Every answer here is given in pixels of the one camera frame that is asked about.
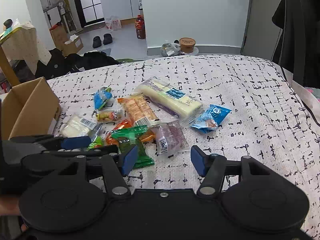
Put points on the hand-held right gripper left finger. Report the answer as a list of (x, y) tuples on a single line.
[(130, 161)]

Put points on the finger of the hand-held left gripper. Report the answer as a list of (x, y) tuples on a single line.
[(100, 151), (75, 142)]

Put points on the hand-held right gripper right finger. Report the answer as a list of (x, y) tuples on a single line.
[(198, 161)]

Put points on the white snack packet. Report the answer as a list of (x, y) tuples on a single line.
[(75, 127)]

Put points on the orange snack packet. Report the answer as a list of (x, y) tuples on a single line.
[(120, 128)]

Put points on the small yellow snack packet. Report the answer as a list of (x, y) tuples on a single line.
[(108, 116)]

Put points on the brown cardboard box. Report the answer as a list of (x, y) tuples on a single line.
[(30, 105)]

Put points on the long white bread packet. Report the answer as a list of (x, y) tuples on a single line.
[(170, 97)]

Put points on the light green snack packet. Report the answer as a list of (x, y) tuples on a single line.
[(96, 143)]

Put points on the blue snack packet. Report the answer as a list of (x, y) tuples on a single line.
[(212, 116)]

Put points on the small blue green packet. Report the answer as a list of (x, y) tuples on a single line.
[(101, 98)]

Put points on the orange biscuit packet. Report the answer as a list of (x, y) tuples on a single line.
[(137, 110)]

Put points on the black buttoned jacket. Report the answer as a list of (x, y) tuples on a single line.
[(51, 65)]

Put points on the black garment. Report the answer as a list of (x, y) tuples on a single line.
[(92, 61)]

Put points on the black patterned white blanket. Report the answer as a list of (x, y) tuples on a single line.
[(237, 85)]

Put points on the green floor mat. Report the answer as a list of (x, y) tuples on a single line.
[(125, 60)]

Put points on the open floor cardboard box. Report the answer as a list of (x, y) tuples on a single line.
[(73, 45)]

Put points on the black slipper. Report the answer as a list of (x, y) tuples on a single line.
[(97, 42), (107, 39)]

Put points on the tall floor cardboard box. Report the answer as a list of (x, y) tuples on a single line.
[(58, 36)]

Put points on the dotted cream cloth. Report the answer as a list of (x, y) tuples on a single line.
[(27, 45)]

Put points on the clear trash bag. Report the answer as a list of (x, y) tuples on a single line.
[(170, 50)]

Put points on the brown instant noodle cup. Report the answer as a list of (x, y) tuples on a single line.
[(187, 45)]

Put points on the white leaf print sheet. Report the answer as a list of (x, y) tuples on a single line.
[(303, 110)]

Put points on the pack of water bottles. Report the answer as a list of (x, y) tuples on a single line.
[(113, 23)]

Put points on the dark drink bottle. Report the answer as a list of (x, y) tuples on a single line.
[(140, 27)]

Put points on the small toy figure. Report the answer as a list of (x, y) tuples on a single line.
[(8, 25)]

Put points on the white standing fan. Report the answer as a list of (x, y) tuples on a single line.
[(62, 7)]

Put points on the black framed glass door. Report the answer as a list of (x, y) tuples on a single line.
[(88, 5)]

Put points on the white cabinet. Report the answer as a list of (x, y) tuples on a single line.
[(117, 2)]

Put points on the black spray bottle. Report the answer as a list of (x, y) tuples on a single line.
[(139, 0)]

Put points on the grey door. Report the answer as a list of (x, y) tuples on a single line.
[(262, 17)]

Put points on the hanging black coat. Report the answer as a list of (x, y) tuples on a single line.
[(300, 30)]

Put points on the wooden table frame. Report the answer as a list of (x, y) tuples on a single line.
[(7, 65)]

